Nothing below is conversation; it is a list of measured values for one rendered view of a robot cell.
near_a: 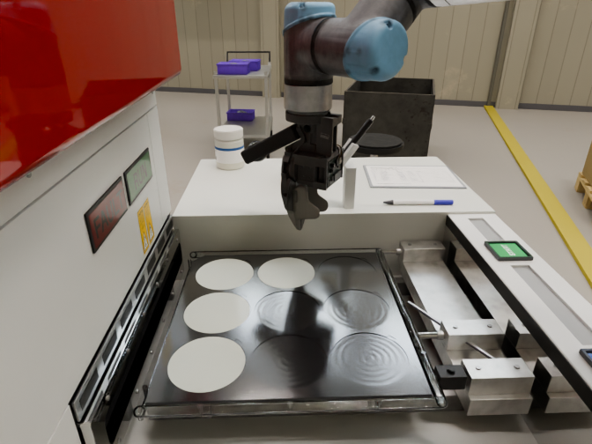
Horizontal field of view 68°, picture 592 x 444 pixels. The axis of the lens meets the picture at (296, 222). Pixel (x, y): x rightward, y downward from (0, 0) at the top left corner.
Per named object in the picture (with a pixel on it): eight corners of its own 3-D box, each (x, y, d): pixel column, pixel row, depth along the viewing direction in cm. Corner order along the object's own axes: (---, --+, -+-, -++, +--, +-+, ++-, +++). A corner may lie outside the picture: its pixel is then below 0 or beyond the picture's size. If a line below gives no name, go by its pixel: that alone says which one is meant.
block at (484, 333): (446, 351, 62) (449, 334, 61) (438, 335, 65) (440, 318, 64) (501, 349, 63) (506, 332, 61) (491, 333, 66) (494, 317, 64)
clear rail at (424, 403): (132, 421, 51) (130, 412, 50) (136, 410, 52) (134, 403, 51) (448, 410, 52) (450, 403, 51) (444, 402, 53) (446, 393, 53)
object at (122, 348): (92, 484, 48) (73, 425, 44) (176, 270, 88) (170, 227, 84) (109, 484, 48) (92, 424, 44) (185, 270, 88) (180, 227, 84)
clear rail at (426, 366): (437, 411, 52) (439, 403, 51) (373, 253, 86) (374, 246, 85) (448, 410, 52) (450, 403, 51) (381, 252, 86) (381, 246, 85)
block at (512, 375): (468, 395, 55) (472, 377, 54) (457, 374, 58) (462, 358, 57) (529, 393, 55) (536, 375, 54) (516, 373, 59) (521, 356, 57)
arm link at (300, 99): (274, 84, 66) (299, 77, 72) (275, 114, 68) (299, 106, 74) (320, 88, 63) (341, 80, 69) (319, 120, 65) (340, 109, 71)
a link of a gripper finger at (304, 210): (315, 241, 75) (316, 191, 71) (284, 234, 77) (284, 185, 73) (323, 234, 77) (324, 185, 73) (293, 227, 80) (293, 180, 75)
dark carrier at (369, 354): (144, 406, 52) (144, 403, 52) (195, 258, 83) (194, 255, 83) (432, 397, 53) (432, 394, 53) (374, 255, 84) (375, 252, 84)
